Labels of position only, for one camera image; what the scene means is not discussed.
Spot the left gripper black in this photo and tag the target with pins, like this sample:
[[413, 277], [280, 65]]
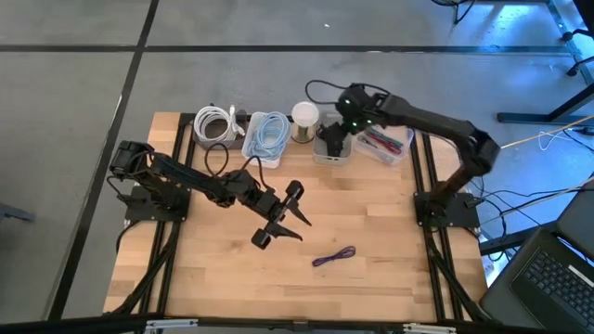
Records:
[[268, 206]]

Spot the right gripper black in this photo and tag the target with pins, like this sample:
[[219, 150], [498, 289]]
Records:
[[338, 135]]

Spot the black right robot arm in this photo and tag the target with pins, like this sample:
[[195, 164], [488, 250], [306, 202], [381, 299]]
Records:
[[431, 123]]

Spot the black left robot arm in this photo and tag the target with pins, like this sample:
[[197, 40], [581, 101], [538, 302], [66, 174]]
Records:
[[185, 178]]

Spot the light grey plastic bin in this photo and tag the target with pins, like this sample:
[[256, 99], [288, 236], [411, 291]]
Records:
[[325, 160]]

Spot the white bulb on brass socket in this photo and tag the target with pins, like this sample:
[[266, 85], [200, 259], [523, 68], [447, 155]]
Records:
[[305, 112]]

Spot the white plastic bin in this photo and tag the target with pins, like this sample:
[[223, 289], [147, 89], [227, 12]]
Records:
[[269, 163]]

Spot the clear plastic bin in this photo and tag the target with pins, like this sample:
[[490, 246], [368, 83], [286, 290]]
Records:
[[404, 139]]

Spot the black table leg bar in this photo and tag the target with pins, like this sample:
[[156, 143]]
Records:
[[510, 241]]

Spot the dark closed laptop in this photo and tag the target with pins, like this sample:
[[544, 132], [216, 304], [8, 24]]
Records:
[[580, 218]]

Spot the black open laptop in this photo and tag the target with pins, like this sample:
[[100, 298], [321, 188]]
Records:
[[547, 283]]

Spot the grey furniture foot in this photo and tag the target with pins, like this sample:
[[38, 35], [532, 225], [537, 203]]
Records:
[[14, 213]]

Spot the black aluminium frame rail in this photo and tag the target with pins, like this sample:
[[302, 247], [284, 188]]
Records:
[[431, 162], [163, 304], [144, 304], [417, 162]]

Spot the black overhead frame bar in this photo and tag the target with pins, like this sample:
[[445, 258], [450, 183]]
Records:
[[297, 325]]

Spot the silver metal bracket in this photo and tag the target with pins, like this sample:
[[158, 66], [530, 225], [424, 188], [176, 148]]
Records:
[[429, 329], [171, 324]]

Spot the black desk leg frame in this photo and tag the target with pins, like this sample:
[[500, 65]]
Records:
[[524, 117]]

